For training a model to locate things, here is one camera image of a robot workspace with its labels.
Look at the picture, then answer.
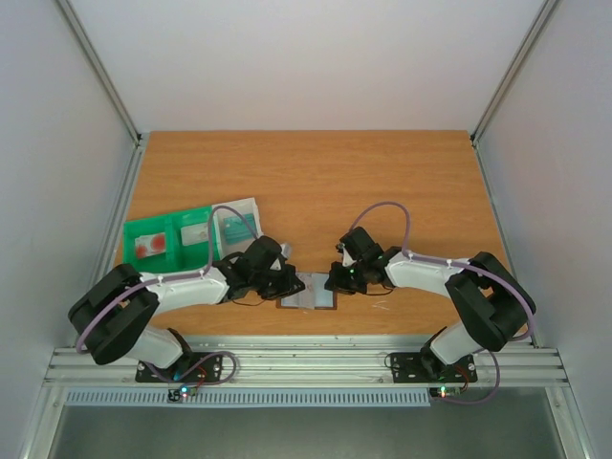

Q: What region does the brown leather card holder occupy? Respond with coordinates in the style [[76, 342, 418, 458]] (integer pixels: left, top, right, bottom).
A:
[[276, 272, 339, 312]]

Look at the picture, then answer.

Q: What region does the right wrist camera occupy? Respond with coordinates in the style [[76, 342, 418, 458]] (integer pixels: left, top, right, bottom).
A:
[[336, 242, 355, 268]]

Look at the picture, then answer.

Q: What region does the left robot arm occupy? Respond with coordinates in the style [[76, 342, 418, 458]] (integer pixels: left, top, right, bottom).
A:
[[68, 236, 305, 381]]

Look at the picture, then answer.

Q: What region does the white plastic bin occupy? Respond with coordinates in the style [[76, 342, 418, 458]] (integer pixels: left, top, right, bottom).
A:
[[213, 197, 263, 258]]

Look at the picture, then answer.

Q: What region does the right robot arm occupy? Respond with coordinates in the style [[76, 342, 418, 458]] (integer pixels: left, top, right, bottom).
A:
[[325, 227, 536, 382]]

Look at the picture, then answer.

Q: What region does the aluminium frame post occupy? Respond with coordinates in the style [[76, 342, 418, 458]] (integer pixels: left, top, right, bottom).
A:
[[470, 0, 563, 144], [52, 0, 144, 144]]

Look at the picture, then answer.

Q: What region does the teal card stack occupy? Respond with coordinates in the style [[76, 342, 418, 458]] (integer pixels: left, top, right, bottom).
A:
[[222, 213, 256, 245]]

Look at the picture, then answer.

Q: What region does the red circle card in bin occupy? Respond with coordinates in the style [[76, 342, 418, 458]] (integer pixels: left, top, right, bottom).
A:
[[134, 232, 166, 259]]

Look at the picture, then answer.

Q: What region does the left aluminium frame post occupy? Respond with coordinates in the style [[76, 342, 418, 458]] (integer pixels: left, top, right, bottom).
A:
[[52, 0, 144, 144]]

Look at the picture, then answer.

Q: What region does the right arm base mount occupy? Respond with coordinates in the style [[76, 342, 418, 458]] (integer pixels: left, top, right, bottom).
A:
[[384, 352, 478, 383]]

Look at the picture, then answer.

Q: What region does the grey card in holder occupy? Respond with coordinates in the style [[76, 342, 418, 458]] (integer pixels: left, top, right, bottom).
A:
[[281, 273, 335, 308]]

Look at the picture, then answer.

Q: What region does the grey slotted cable duct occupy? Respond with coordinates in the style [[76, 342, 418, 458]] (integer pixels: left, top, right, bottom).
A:
[[64, 387, 430, 408]]

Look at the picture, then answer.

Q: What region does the right aluminium frame post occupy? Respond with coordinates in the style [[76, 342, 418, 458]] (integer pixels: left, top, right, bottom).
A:
[[470, 0, 563, 144]]

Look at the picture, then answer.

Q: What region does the green two-compartment bin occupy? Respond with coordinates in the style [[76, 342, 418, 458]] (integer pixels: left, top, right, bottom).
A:
[[121, 206, 220, 273]]

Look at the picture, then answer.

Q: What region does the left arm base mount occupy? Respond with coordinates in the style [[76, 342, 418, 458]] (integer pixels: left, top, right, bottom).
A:
[[135, 352, 224, 384]]

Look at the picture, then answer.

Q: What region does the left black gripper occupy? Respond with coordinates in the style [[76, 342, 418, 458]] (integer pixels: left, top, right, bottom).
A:
[[251, 265, 305, 301]]

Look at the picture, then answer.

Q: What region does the white card in bin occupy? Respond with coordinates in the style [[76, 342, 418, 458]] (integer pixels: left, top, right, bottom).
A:
[[180, 223, 209, 247]]

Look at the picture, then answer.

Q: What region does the aluminium front rail frame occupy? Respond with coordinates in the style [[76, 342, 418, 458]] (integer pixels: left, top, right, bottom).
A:
[[43, 335, 569, 388]]

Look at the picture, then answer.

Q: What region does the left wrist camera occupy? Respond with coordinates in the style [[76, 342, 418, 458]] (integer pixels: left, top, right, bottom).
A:
[[278, 243, 293, 261]]

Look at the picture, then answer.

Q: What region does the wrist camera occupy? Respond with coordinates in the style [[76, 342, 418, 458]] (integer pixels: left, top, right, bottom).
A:
[[278, 243, 293, 261], [336, 242, 355, 268]]

